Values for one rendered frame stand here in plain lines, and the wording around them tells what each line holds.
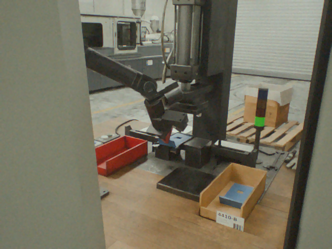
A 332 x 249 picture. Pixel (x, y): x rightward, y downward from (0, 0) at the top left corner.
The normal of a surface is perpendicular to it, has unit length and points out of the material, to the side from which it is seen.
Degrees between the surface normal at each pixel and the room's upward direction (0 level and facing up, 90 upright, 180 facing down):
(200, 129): 90
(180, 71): 90
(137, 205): 0
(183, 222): 0
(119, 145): 90
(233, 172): 90
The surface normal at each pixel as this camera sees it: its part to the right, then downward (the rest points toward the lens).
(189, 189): 0.03, -0.96
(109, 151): 0.86, 0.18
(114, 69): 0.41, 0.23
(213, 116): -0.52, 0.24
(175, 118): -0.24, -0.71
